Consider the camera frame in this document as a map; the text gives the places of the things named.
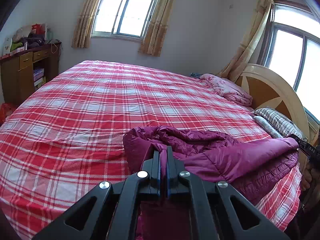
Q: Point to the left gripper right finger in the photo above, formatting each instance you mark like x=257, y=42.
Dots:
x=216, y=210

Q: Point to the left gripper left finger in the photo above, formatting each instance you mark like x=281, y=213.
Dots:
x=108, y=211

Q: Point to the magenta quilted down jacket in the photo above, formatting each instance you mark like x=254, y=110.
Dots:
x=265, y=172

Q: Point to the person's right hand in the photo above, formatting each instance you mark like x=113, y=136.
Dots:
x=306, y=177

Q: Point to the striped grey pillow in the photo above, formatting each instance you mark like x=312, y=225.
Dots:
x=279, y=122

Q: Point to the grey patterned pillow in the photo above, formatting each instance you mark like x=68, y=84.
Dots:
x=267, y=127

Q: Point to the wooden sunburst headboard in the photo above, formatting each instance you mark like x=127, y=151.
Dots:
x=268, y=89

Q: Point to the red plaid bed cover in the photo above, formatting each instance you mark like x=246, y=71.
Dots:
x=68, y=135

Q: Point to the pink floral folded blanket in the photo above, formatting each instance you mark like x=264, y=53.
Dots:
x=228, y=90

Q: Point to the side window by headboard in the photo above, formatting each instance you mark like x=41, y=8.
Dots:
x=292, y=51

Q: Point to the beige curtain by headboard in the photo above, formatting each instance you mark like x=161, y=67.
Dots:
x=249, y=43

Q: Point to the brown wooden desk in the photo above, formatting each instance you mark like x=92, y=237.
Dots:
x=17, y=71

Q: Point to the left beige curtain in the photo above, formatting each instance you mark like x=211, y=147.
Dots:
x=84, y=25

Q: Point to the right beige curtain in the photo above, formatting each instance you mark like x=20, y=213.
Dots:
x=157, y=29

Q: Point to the clutter pile on desk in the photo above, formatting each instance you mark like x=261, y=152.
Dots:
x=27, y=37

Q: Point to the far window with frame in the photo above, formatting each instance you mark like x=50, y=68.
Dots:
x=126, y=19

